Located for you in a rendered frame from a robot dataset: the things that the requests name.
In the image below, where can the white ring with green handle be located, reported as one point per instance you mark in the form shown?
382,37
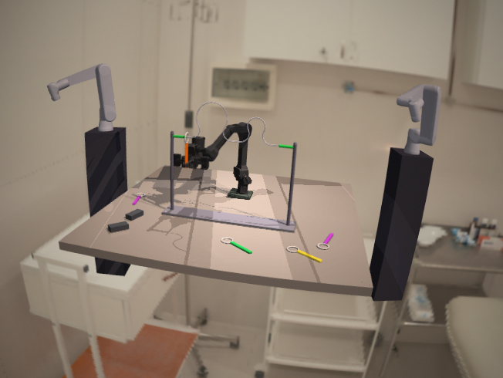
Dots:
237,245

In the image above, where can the white loop with yellow handle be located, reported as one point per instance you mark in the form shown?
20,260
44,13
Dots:
304,253

